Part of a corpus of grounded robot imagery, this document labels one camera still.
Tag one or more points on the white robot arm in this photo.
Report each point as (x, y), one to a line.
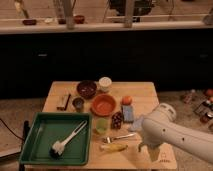
(158, 127)

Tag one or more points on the orange red bowl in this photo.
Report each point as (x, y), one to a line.
(103, 105)

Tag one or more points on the dark brown bowl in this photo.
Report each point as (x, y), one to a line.
(87, 89)

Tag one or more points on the brown bowl on shelf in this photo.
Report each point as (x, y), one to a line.
(78, 19)

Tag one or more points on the dark red bowl on shelf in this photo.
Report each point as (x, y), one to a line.
(29, 22)

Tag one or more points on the white cup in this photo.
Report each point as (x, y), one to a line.
(104, 84)

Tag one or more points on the orange fruit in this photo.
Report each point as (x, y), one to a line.
(126, 100)

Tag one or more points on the wooden table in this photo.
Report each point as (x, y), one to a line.
(144, 101)

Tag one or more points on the blue sponge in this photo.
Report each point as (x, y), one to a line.
(128, 115)

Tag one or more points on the small grey cup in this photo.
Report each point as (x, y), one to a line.
(78, 104)

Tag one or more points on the dark grape bunch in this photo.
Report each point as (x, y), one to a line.
(117, 120)

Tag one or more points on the green plastic cup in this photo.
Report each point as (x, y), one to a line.
(101, 126)

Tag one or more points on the brown wooden block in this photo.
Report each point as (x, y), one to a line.
(63, 102)

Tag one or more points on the blue grey cloth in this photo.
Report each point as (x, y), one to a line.
(136, 125)

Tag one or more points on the metal fork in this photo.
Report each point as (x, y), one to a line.
(111, 139)

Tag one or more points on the yellow corn cob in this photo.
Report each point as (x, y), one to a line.
(109, 148)

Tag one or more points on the green plastic tray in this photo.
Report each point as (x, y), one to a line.
(46, 129)

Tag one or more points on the white dish brush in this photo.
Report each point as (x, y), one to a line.
(58, 147)

